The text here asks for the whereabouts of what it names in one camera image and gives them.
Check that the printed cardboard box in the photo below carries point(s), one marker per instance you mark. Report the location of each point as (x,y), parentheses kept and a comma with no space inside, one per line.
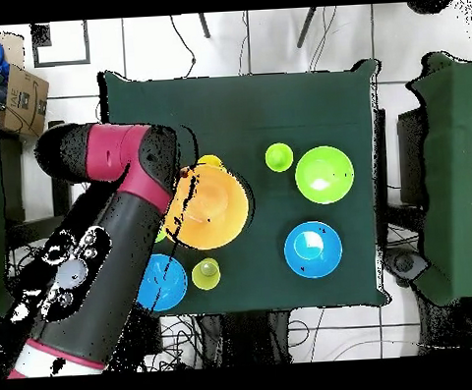
(23,111)

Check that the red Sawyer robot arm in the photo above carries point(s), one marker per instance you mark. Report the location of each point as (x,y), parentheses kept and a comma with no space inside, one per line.
(132,243)

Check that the black chair base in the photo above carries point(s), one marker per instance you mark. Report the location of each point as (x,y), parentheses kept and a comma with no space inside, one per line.
(405,263)

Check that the black square floor frame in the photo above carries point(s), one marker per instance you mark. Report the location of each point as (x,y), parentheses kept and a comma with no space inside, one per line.
(40,38)

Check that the large green bowl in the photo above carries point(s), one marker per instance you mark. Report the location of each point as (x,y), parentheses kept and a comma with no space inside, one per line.
(321,167)

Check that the small green bowl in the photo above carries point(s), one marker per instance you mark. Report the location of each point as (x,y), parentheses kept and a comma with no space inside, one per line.
(160,236)

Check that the black tripod leg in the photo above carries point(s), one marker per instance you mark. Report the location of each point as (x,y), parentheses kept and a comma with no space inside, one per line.
(306,26)
(204,25)

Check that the large blue bowl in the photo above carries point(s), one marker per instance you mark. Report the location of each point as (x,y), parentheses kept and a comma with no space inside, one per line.
(170,285)
(318,261)

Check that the large orange bowl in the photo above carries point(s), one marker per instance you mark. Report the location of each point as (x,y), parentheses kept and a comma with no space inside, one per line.
(217,207)

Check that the black stand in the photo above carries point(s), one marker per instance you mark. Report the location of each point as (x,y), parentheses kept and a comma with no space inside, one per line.
(243,340)

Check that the green cup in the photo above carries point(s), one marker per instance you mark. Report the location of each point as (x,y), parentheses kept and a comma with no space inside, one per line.
(278,157)

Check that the black chair frame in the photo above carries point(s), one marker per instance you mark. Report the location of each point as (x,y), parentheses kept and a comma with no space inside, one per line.
(61,200)

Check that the pale translucent yellow cup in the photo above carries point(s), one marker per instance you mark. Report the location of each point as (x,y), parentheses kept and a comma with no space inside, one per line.
(206,279)

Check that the dark green table cloth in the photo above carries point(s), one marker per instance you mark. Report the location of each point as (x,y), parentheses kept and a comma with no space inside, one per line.
(255,103)

